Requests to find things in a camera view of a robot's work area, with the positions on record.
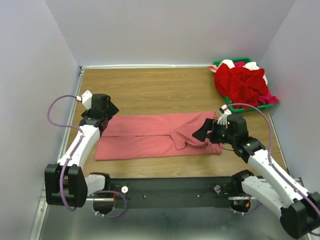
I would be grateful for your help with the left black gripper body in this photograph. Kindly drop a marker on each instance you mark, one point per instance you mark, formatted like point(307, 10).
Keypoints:
point(112, 110)

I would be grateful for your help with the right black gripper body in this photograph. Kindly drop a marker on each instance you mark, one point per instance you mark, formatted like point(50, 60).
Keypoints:
point(219, 132)

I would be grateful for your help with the salmon pink t-shirt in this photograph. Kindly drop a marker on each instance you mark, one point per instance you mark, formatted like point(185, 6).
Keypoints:
point(154, 136)

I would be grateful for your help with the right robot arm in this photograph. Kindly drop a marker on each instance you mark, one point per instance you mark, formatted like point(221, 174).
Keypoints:
point(296, 207)

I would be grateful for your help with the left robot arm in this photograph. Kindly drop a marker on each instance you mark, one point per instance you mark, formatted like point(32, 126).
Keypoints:
point(65, 183)

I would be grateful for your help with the magenta garment in bin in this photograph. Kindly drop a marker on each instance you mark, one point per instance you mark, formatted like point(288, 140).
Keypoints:
point(262, 100)

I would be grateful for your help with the red t-shirt in bin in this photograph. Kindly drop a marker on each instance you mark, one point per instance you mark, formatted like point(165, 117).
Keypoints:
point(245, 96)

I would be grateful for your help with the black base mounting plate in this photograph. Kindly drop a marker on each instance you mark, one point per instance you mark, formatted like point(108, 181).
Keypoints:
point(172, 193)

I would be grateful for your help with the light pink garment in bin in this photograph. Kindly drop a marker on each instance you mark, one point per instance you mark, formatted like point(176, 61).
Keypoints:
point(213, 68)

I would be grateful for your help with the white garment in bin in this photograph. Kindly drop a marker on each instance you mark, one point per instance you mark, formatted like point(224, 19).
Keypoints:
point(230, 76)

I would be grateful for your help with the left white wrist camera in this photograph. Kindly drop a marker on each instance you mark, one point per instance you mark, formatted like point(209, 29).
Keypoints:
point(85, 99)

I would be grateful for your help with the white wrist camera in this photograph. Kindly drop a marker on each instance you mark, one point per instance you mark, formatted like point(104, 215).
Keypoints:
point(224, 113)
point(85, 99)

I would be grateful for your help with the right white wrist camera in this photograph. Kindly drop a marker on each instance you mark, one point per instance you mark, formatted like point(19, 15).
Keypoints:
point(224, 113)

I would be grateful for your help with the aluminium frame rail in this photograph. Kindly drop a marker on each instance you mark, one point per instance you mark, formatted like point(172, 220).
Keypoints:
point(194, 223)

